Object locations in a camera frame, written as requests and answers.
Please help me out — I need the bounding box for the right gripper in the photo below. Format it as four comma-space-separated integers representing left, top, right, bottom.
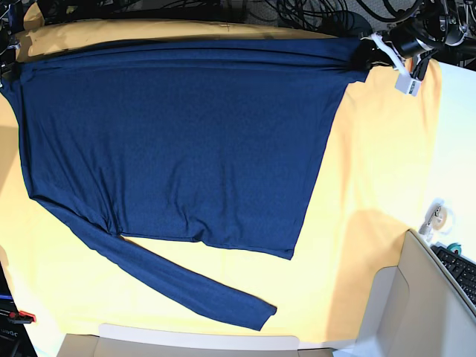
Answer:
1, 29, 19, 74

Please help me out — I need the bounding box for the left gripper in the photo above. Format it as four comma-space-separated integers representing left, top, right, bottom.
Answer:
349, 25, 431, 71

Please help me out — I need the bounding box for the dark blue long-sleeve shirt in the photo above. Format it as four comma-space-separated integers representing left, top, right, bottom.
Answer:
1, 38, 368, 330

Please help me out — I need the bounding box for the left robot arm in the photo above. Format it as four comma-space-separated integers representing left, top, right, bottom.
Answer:
357, 1, 475, 77

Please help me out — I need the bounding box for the yellow table cloth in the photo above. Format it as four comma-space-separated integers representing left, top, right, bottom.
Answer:
1, 20, 443, 344

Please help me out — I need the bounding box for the clear tape dispenser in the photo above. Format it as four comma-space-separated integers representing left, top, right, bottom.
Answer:
419, 198, 455, 237

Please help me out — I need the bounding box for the teal tape roll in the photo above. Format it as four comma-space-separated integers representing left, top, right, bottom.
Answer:
447, 242, 462, 256

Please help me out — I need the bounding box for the black keyboard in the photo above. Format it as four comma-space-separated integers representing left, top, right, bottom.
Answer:
431, 246, 476, 305

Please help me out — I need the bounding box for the beige cardboard box right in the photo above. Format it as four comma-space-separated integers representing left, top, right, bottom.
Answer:
353, 230, 475, 356

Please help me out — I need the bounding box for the beige cardboard box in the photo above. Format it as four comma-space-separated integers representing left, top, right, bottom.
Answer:
353, 230, 475, 356
57, 324, 332, 356

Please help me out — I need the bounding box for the red clamp bottom left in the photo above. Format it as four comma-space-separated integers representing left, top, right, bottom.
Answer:
7, 311, 36, 324

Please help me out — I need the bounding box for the beige cardboard box bottom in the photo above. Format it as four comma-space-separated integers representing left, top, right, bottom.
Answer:
57, 324, 332, 356

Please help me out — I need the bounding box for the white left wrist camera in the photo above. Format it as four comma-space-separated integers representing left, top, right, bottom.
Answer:
395, 74, 422, 97

